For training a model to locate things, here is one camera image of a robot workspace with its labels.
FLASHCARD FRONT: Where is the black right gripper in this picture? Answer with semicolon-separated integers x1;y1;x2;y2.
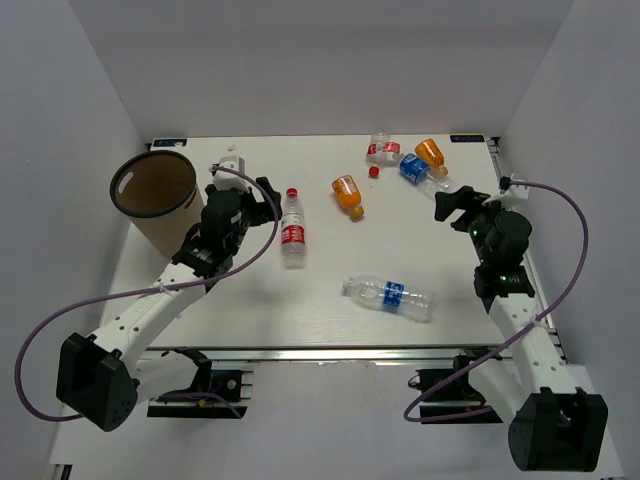
434;186;513;265

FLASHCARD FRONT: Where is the clear bottle red label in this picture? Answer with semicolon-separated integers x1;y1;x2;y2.
281;187;307;269

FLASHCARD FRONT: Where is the orange juice bottle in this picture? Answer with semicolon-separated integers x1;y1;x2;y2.
332;175;364;220
414;138;448;176

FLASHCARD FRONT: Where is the clear bottle blue label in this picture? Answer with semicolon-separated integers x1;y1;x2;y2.
342;275;434;323

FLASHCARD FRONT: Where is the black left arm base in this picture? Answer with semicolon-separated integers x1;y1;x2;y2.
147;347;253;420

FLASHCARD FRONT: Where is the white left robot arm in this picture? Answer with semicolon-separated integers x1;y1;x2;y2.
56;177;282;432

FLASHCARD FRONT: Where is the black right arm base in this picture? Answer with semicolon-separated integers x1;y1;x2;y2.
407;349;502;424

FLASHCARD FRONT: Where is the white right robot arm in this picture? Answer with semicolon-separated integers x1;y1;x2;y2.
434;184;608;472

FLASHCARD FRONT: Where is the brown cardboard cylinder bin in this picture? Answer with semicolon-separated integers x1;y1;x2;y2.
109;150;204;258

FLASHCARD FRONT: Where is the blue label bottle far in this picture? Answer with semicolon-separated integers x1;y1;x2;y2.
399;154;453;198

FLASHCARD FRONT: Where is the blue sticker right corner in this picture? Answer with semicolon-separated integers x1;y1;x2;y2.
449;134;486;143

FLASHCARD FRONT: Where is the blue sticker corner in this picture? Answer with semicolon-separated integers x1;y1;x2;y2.
151;138;187;149
449;134;486;143

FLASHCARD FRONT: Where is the crushed red label bottle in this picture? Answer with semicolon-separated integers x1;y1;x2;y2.
365;131;402;166

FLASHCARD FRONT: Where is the blue sticker left corner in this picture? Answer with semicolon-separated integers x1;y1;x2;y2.
151;138;187;149

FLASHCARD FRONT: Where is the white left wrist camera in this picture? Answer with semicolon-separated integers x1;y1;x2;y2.
209;155;250;192

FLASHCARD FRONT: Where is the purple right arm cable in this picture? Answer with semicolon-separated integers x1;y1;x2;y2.
403;180;590;424

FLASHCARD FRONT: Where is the aluminium table front rail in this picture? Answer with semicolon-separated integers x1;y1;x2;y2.
92;344;566;364

